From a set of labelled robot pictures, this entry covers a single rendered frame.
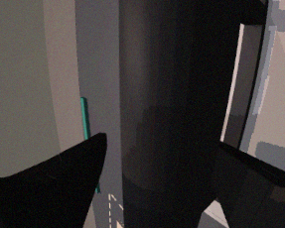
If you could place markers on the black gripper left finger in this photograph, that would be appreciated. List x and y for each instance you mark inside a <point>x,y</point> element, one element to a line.
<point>56,193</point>

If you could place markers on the dark grey mat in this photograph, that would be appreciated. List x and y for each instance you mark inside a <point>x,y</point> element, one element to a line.
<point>97,34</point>

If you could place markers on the beige tile with dark blue centre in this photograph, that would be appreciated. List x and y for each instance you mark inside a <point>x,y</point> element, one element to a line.
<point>119,224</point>

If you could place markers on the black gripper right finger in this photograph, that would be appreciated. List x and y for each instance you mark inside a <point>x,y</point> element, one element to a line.
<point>251,193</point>

